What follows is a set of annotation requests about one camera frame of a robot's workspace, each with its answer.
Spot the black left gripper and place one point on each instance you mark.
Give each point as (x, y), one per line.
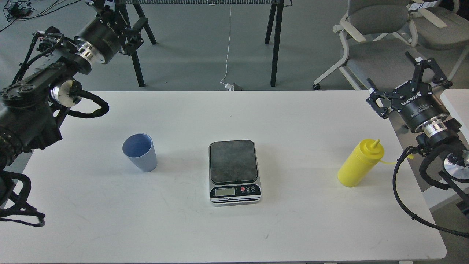
(105, 31)

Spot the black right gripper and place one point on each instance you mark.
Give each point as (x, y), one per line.
(417, 104)

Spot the grey office chair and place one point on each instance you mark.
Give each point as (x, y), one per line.
(439, 27)
(375, 35)

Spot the black legged background table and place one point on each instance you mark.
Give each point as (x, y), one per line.
(203, 47)

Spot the white power adapter on floor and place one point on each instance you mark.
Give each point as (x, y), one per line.
(232, 87)

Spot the blue ribbed plastic cup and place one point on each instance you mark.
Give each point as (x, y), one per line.
(139, 149)

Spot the yellow squeeze bottle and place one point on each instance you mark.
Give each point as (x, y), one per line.
(366, 154)

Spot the digital kitchen scale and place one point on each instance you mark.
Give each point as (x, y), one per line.
(233, 173)

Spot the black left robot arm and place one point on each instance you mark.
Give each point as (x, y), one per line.
(44, 90)

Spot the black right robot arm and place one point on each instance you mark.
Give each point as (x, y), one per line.
(445, 157)

